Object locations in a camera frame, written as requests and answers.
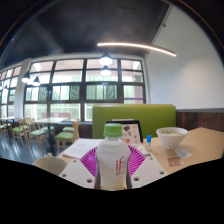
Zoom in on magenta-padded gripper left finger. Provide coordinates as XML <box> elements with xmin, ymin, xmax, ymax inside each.
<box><xmin>59</xmin><ymin>146</ymin><xmax>101</xmax><ymax>190</ymax></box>

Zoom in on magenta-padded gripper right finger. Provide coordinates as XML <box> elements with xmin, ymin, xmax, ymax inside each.
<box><xmin>127</xmin><ymin>146</ymin><xmax>169</xmax><ymax>190</ymax></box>

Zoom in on green-capped white drink bottle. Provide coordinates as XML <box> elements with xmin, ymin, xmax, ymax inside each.
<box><xmin>94</xmin><ymin>123</ymin><xmax>133</xmax><ymax>192</ymax></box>

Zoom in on open white paper booklet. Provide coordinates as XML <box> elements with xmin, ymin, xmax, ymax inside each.
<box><xmin>61</xmin><ymin>138</ymin><xmax>104</xmax><ymax>160</ymax></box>

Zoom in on small blue-capped bottle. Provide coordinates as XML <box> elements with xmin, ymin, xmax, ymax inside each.
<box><xmin>145</xmin><ymin>134</ymin><xmax>153</xmax><ymax>151</ymax></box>

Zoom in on reddish clear packet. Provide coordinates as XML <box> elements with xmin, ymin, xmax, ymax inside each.
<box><xmin>167</xmin><ymin>156</ymin><xmax>184</xmax><ymax>168</ymax></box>

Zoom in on group of green-seated wooden chairs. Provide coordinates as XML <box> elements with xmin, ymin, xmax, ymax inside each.
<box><xmin>0</xmin><ymin>118</ymin><xmax>81</xmax><ymax>156</ymax></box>

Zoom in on white paper packet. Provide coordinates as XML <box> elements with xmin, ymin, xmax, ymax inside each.
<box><xmin>173</xmin><ymin>148</ymin><xmax>193</xmax><ymax>159</ymax></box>

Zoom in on white bowl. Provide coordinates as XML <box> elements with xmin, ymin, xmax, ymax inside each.
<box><xmin>155</xmin><ymin>126</ymin><xmax>189</xmax><ymax>150</ymax></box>

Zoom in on black tablet with stickers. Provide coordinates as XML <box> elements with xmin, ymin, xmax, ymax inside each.
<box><xmin>105</xmin><ymin>119</ymin><xmax>144</xmax><ymax>145</ymax></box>

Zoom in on green upholstered bench back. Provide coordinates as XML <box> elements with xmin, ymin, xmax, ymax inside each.
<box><xmin>91</xmin><ymin>103</ymin><xmax>178</xmax><ymax>140</ymax></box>

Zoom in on light wooden dining table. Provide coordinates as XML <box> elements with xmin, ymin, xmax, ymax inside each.
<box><xmin>33</xmin><ymin>116</ymin><xmax>69</xmax><ymax>156</ymax></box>

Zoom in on large grid window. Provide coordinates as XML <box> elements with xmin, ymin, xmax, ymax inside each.
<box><xmin>0</xmin><ymin>58</ymin><xmax>147</xmax><ymax>122</ymax></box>

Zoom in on group of pendant lamps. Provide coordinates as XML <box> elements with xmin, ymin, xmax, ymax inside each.
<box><xmin>21</xmin><ymin>52</ymin><xmax>114</xmax><ymax>87</ymax></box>

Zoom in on long curved ceiling light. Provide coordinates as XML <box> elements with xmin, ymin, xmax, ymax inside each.
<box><xmin>96</xmin><ymin>41</ymin><xmax>178</xmax><ymax>58</ymax></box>

